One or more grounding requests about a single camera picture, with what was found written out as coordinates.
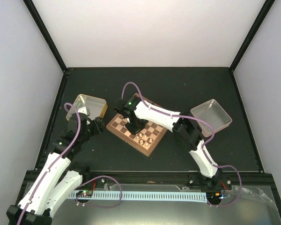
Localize yellow metal tin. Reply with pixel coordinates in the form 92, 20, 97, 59
66, 94, 108, 120

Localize right controller circuit board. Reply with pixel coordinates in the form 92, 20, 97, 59
211, 192, 231, 199

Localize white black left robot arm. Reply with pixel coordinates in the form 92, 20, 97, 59
6, 113, 105, 225

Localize left controller circuit board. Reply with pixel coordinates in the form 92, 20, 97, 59
76, 190, 93, 198

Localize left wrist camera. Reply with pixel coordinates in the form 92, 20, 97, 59
78, 106, 90, 116

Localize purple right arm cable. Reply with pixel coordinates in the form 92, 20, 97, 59
121, 82, 243, 208

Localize black frame post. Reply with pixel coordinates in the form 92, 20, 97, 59
23, 0, 67, 72
229, 0, 275, 72

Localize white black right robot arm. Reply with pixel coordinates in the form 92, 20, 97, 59
114, 95, 222, 189

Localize pink metal tin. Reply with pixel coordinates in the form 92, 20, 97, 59
190, 99, 232, 133

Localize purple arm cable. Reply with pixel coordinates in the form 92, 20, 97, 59
15, 102, 81, 225
121, 82, 243, 208

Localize black rear mounting rail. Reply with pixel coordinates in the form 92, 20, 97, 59
89, 171, 275, 188

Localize black left frame post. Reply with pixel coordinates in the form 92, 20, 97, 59
23, 0, 67, 72

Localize wooden chessboard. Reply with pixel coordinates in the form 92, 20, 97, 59
106, 92, 168, 157

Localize white slotted cable duct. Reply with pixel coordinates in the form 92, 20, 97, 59
68, 191, 207, 203

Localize black right frame post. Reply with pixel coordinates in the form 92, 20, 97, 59
229, 0, 275, 72

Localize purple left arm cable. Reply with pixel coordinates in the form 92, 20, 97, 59
15, 102, 81, 225

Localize controller circuit board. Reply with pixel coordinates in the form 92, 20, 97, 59
211, 192, 231, 199
76, 190, 93, 198

